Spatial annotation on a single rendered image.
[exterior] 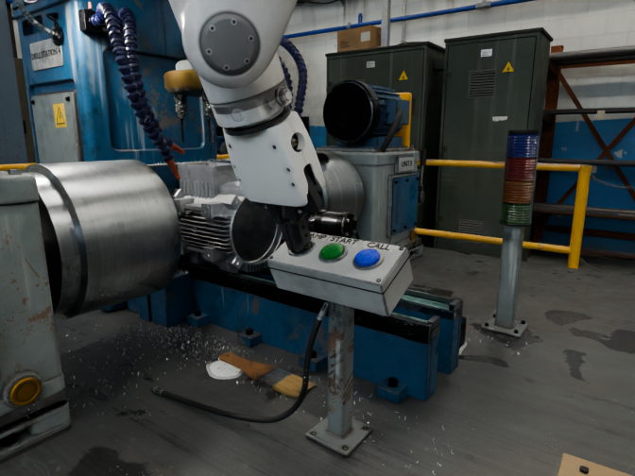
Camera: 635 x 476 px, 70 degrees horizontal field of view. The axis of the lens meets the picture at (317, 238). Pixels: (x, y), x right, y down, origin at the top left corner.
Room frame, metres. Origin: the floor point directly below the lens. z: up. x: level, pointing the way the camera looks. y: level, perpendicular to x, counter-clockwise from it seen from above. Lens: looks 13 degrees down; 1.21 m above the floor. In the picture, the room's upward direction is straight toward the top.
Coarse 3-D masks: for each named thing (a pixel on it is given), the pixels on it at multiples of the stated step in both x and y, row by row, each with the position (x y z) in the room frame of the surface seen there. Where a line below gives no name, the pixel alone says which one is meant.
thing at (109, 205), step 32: (128, 160) 0.82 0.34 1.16; (64, 192) 0.65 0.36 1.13; (96, 192) 0.68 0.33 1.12; (128, 192) 0.72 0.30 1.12; (160, 192) 0.76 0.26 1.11; (64, 224) 0.63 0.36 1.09; (96, 224) 0.65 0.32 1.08; (128, 224) 0.69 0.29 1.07; (160, 224) 0.73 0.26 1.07; (64, 256) 0.61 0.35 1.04; (96, 256) 0.64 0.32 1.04; (128, 256) 0.68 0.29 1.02; (160, 256) 0.72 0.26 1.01; (64, 288) 0.62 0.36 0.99; (96, 288) 0.65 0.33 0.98; (128, 288) 0.70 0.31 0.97; (160, 288) 0.78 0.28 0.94
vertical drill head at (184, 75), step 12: (180, 60) 0.98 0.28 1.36; (168, 72) 0.97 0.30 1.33; (180, 72) 0.94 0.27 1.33; (192, 72) 0.94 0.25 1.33; (168, 84) 0.97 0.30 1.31; (180, 84) 0.94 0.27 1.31; (192, 84) 0.94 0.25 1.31; (180, 96) 1.01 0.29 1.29; (204, 96) 0.96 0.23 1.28; (180, 108) 1.01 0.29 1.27; (204, 108) 0.96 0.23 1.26; (180, 120) 1.02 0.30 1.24
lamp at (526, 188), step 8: (504, 184) 0.92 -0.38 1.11; (512, 184) 0.90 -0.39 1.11; (520, 184) 0.89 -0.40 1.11; (528, 184) 0.89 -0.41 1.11; (504, 192) 0.92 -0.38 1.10; (512, 192) 0.90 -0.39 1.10; (520, 192) 0.89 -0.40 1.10; (528, 192) 0.89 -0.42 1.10; (504, 200) 0.91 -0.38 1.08; (512, 200) 0.90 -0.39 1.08; (520, 200) 0.89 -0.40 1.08; (528, 200) 0.89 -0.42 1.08
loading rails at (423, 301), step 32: (192, 288) 0.97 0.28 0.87; (224, 288) 0.91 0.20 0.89; (256, 288) 0.85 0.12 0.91; (192, 320) 0.92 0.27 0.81; (224, 320) 0.91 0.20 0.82; (256, 320) 0.85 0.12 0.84; (288, 320) 0.80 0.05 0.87; (384, 320) 0.68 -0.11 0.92; (416, 320) 0.66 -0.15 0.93; (448, 320) 0.72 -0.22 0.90; (320, 352) 0.76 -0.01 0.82; (384, 352) 0.68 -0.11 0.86; (416, 352) 0.65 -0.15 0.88; (448, 352) 0.72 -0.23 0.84; (384, 384) 0.65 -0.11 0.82; (416, 384) 0.64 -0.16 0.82
